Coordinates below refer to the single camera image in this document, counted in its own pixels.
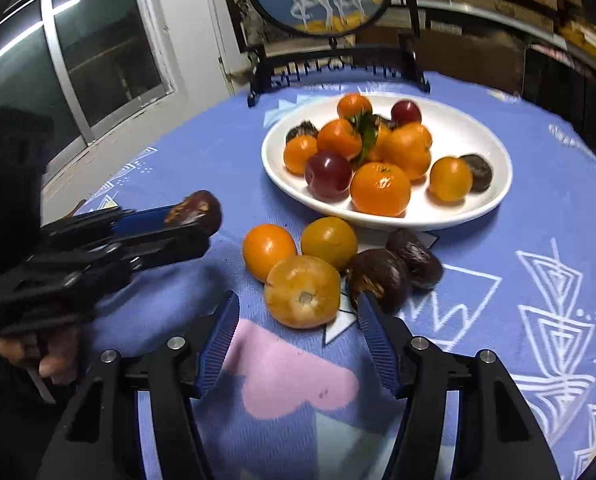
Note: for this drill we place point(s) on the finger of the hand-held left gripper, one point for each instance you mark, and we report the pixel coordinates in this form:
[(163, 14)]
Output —
[(167, 247), (137, 220)]

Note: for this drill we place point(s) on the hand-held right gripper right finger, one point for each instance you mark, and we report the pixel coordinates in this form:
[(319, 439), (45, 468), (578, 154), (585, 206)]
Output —
[(378, 345)]

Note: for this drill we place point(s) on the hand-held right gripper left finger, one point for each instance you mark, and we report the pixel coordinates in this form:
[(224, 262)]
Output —
[(222, 340)]

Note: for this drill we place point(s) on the small brown water chestnut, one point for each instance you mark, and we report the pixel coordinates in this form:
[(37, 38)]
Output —
[(195, 212)]

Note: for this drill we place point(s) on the dark brown water chestnut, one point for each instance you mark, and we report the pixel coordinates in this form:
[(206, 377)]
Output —
[(378, 277), (479, 172), (418, 265), (302, 131)]

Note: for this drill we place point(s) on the yellow mandarin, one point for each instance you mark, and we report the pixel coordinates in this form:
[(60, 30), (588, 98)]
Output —
[(303, 291), (329, 242)]

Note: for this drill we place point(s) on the white oval plate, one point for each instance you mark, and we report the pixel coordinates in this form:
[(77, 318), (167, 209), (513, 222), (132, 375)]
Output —
[(428, 210)]

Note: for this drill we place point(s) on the large orange mandarin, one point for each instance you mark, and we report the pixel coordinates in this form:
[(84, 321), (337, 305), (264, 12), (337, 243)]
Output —
[(408, 152)]

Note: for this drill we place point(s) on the orange mandarin with green leaf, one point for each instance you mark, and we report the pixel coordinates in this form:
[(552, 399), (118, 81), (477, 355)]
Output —
[(380, 137)]

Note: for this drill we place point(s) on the person's left hand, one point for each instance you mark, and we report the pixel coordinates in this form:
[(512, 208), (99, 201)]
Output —
[(60, 355)]

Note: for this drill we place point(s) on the blue printed tablecloth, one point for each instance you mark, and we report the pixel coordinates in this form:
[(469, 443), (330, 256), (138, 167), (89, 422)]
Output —
[(478, 310)]

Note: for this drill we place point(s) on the sliding glass window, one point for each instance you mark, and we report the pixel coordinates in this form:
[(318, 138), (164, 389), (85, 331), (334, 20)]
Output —
[(77, 50)]

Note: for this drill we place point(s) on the white door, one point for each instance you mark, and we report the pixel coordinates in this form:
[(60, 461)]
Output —
[(192, 25)]

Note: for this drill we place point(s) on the brown cardboard box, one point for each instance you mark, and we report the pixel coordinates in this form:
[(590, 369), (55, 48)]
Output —
[(453, 60)]

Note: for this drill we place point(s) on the black glossy panel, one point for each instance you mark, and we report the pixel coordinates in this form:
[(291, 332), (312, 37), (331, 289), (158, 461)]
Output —
[(568, 85)]

